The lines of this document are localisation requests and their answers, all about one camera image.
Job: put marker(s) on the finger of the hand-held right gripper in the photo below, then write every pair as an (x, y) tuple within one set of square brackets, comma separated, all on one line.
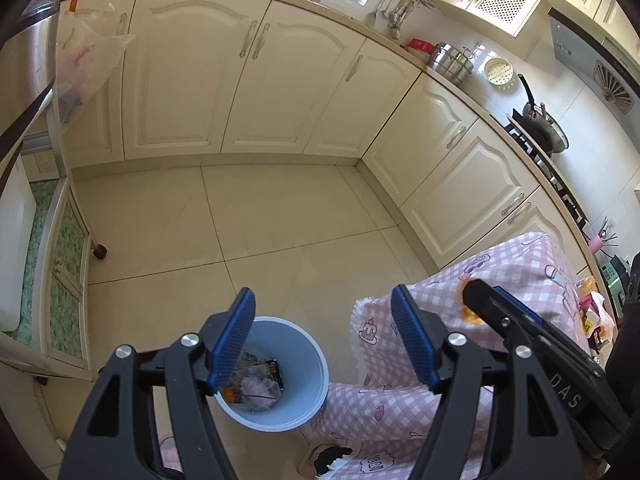
[(492, 305), (527, 314)]

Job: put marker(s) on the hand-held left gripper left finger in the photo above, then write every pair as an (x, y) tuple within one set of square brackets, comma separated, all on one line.
[(232, 342)]

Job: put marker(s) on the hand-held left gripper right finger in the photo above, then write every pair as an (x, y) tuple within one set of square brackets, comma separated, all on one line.
[(415, 345)]

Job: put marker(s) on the tan paper ball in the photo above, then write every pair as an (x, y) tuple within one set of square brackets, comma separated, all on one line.
[(469, 315)]

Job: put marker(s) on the blue trash bin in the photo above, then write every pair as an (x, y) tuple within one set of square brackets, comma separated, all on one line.
[(305, 360)]

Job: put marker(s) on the pink checked tablecloth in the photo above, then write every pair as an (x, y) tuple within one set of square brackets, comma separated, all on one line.
[(500, 270)]

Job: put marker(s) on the black gold striped wrapper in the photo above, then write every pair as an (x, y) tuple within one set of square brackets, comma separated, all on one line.
[(274, 367)]

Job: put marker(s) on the crumpled pink white bag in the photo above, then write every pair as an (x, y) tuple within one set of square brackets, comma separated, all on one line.
[(255, 387)]

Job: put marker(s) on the orange wrapper scrap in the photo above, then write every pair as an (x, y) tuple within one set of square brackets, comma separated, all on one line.
[(230, 393)]

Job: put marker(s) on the gold snack bag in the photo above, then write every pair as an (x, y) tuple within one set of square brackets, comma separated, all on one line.
[(588, 286)]

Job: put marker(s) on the green multi cooker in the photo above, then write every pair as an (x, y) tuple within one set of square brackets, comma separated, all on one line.
[(610, 275)]

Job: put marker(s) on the pink utensil holder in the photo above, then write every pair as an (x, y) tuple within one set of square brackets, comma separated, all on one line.
[(597, 245)]

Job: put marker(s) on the black gas stove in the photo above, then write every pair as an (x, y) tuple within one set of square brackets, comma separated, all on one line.
[(565, 190)]

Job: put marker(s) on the black induction cooker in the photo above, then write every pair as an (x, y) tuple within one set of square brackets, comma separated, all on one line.
[(517, 125)]

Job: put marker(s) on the wheeled cabinet green glass doors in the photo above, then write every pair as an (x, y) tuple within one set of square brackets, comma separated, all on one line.
[(65, 270)]

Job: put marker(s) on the black wok with lid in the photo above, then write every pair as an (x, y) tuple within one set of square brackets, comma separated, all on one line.
[(547, 130)]

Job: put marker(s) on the cream colander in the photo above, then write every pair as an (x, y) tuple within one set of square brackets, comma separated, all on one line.
[(499, 71)]

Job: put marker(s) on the steel steamer pot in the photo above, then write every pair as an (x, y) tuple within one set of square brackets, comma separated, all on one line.
[(450, 62)]

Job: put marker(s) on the cream lower cabinets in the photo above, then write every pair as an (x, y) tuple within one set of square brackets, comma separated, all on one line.
[(190, 85)]

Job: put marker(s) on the grey range hood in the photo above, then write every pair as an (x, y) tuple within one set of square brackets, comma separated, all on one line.
[(585, 55)]

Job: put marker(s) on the red container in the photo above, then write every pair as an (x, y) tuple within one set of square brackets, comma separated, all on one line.
[(419, 46)]

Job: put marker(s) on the hanging metal ladle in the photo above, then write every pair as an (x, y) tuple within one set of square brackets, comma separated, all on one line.
[(398, 31), (392, 21)]

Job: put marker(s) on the hanging metal spatula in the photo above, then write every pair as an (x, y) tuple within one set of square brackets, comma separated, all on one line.
[(373, 16)]

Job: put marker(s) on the clear hanging plastic bag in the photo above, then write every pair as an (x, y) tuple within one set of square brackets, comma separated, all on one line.
[(85, 60)]

